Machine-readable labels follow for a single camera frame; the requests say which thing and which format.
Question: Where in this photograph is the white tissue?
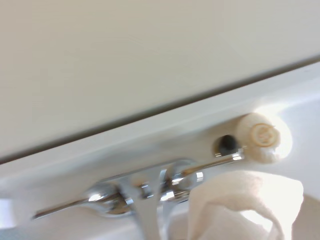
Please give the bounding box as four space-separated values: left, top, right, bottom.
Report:
185 169 305 240

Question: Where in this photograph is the white vanity sink top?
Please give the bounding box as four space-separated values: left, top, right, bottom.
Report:
0 53 320 240

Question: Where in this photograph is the cream round shell ornament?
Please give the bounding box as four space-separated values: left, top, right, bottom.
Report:
235 112 293 166

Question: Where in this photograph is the chrome two-handle faucet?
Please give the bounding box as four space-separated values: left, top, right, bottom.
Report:
31 147 246 240

